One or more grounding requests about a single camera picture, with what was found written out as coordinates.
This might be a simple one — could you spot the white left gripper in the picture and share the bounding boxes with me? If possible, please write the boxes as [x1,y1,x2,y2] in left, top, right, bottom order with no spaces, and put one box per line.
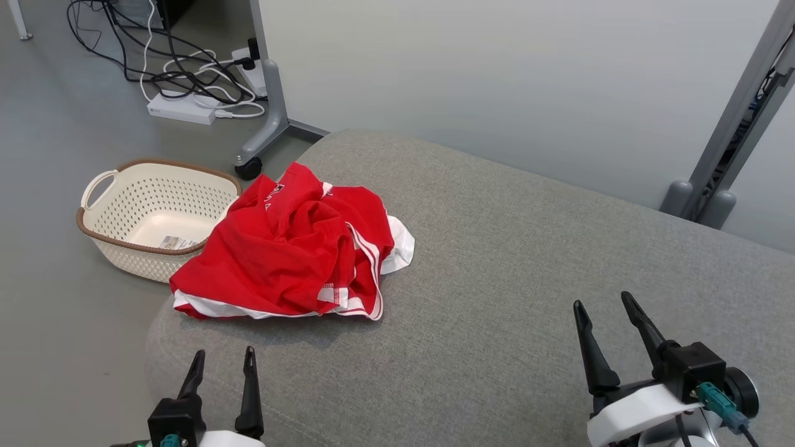
[178,346,266,447]

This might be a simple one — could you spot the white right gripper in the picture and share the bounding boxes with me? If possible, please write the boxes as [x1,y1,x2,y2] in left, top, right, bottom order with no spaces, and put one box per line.
[573,291,702,447]

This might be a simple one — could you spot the red basketball jersey white sleeves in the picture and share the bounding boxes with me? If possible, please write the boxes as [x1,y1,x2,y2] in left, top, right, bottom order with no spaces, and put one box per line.
[236,161,416,321]

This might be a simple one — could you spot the printed paper label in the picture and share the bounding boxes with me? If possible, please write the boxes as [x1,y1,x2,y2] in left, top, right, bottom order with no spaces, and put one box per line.
[158,234,200,251]

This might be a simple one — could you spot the cream perforated laundry basket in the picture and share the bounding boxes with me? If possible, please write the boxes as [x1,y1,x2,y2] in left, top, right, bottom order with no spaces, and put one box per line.
[76,158,243,284]

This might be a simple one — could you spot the white flat power strip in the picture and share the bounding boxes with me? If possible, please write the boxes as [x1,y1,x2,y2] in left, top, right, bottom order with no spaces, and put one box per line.
[147,91,217,125]

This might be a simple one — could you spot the grey partition leg with caster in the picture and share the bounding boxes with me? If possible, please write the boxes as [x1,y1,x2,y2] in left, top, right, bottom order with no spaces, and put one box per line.
[234,0,330,181]

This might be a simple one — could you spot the white power strip with sockets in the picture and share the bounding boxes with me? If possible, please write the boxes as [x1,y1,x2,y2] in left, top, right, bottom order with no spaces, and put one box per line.
[230,47,270,99]

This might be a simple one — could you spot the dark computer case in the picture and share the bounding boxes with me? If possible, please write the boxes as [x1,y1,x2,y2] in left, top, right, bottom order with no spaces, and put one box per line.
[115,0,197,31]

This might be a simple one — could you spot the white furniture leg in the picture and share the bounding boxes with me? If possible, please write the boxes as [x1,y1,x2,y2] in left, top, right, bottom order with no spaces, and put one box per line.
[5,0,34,42]

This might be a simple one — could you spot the teal right camera connector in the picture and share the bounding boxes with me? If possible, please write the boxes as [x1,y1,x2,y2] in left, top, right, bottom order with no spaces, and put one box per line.
[695,381,751,434]

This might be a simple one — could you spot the grey partition post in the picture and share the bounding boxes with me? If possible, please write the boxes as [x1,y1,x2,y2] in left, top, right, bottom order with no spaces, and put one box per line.
[659,0,795,231]

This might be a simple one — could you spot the black floor cable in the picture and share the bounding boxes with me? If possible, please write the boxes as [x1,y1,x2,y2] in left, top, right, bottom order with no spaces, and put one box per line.
[99,0,269,103]
[66,0,187,88]

